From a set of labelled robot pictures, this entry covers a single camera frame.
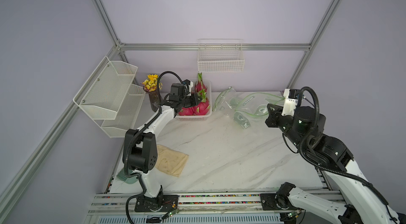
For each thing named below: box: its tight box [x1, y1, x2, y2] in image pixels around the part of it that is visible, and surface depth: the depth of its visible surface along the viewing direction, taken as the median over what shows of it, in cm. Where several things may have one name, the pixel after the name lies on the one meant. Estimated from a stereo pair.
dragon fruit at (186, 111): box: [178, 107, 195, 116], surface depth 100 cm
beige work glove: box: [155, 144, 190, 177], surface depth 88 cm
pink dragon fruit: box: [194, 71, 208, 101], surface depth 113 cm
